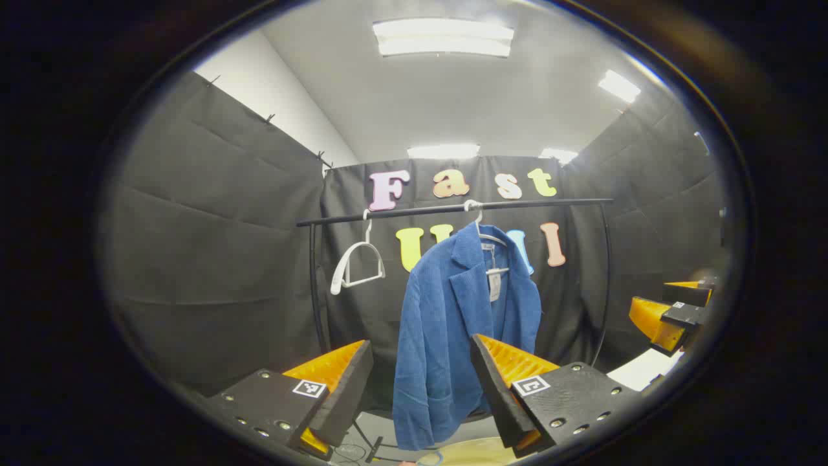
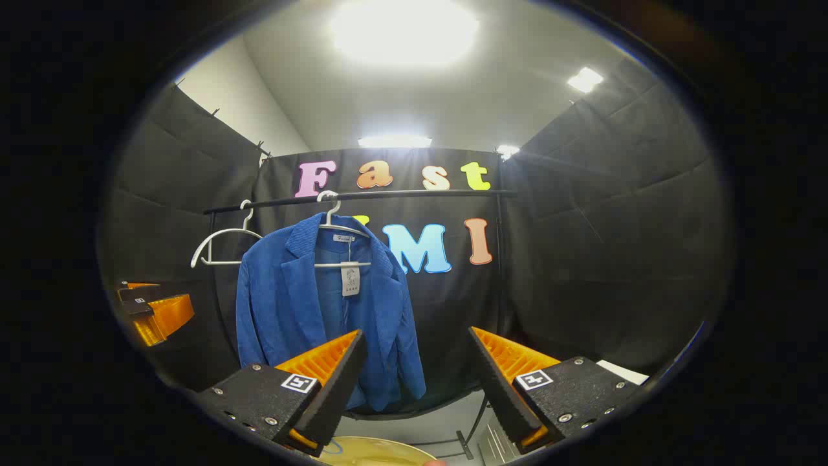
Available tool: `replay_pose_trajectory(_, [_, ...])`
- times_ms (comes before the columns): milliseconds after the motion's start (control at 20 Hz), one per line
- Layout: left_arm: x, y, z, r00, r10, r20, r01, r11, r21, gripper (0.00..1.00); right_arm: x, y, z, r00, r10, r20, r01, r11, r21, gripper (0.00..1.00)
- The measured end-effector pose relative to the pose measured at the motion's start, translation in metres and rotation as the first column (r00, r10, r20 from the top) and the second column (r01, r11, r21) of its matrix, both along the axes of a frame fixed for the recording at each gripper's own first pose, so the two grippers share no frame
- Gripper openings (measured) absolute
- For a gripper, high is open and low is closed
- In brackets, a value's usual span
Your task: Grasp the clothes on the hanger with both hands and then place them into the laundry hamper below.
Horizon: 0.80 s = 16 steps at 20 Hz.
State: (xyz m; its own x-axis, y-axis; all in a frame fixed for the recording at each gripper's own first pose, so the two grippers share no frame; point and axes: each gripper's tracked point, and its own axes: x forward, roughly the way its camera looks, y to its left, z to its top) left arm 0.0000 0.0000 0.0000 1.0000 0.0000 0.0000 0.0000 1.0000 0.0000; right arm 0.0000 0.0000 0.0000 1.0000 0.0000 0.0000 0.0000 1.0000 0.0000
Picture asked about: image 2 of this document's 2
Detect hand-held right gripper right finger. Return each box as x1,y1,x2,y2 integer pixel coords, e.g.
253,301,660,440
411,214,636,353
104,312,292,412
468,326,641,455

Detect large white clothes hanger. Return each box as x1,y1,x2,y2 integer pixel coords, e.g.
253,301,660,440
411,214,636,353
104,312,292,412
314,191,373,269

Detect small white clothes hanger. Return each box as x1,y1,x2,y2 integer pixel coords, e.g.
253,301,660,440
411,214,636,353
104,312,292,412
191,199,264,269

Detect black backdrop cloth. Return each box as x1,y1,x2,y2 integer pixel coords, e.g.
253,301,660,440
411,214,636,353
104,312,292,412
100,61,728,415

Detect large ceiling light panel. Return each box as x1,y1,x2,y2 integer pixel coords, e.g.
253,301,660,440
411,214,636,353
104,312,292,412
330,0,481,65

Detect white flat board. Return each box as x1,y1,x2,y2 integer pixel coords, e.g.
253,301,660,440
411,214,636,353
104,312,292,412
595,360,649,386

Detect blue corduroy jacket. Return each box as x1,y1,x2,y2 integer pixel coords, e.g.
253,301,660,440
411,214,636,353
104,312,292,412
235,212,428,413

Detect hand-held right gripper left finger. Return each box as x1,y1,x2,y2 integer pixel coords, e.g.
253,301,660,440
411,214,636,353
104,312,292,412
197,329,368,458

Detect beige round laundry hamper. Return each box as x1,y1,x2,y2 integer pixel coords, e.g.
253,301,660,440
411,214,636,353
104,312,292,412
321,436,441,466

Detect black metal clothes rack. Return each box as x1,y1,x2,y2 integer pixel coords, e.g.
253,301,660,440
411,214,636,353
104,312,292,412
202,188,518,418

